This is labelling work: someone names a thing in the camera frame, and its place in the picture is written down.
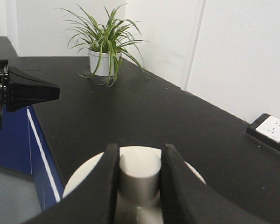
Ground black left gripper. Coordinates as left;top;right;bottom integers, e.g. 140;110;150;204
0;59;60;129

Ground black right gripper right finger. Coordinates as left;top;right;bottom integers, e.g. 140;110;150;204
160;144;266;224

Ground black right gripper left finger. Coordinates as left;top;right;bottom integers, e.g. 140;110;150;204
25;143;119;224

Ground glass jar with white lid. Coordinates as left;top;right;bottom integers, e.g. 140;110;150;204
62;146;207;224

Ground blue lab cabinets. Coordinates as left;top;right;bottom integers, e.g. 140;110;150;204
0;106;64;211

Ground white plant pot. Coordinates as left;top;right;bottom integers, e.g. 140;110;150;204
88;50;115;78

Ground green spider plant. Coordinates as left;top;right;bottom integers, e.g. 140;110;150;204
64;5;149;87

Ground white socket on black box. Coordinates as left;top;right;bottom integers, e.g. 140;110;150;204
246;113;280;153

